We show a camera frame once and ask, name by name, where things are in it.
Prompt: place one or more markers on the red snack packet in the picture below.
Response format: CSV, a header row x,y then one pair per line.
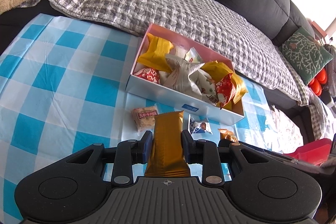
x,y
148,74
225,90

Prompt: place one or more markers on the grey checkered sofa blanket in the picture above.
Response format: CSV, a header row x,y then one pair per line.
x,y
215,26

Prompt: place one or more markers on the brown biscuit packet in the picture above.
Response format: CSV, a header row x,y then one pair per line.
x,y
144,117

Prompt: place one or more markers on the small blue white candy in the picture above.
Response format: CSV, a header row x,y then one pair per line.
x,y
199,127

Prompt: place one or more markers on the red plastic stool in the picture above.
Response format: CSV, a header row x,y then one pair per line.
x,y
314,153

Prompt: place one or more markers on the green patterned cushion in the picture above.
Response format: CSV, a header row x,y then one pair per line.
x,y
305,55

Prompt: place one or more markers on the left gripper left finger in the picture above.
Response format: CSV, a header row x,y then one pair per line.
x,y
128,153

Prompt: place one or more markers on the white triangular snack bag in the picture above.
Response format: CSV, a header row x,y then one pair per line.
x,y
179,79

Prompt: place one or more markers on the white green snack bag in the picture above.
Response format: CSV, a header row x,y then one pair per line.
x,y
207,86

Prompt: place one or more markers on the small yellow snack packet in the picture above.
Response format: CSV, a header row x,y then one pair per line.
x,y
217,70

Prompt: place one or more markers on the blue checkered tablecloth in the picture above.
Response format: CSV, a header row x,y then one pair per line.
x,y
63,88

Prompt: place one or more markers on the gold bar snack packet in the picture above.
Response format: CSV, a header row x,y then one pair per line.
x,y
166,158

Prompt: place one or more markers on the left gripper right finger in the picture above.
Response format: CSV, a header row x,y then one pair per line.
x,y
205,153

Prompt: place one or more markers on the orange cookie packet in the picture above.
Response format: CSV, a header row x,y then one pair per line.
x,y
228,135

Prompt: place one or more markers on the large yellow snack bag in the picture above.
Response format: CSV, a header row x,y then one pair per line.
x,y
154,57

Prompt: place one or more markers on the orange red object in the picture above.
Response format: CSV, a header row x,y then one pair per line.
x,y
317,83

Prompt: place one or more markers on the pink and white snack box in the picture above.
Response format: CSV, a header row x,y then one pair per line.
x,y
177,100

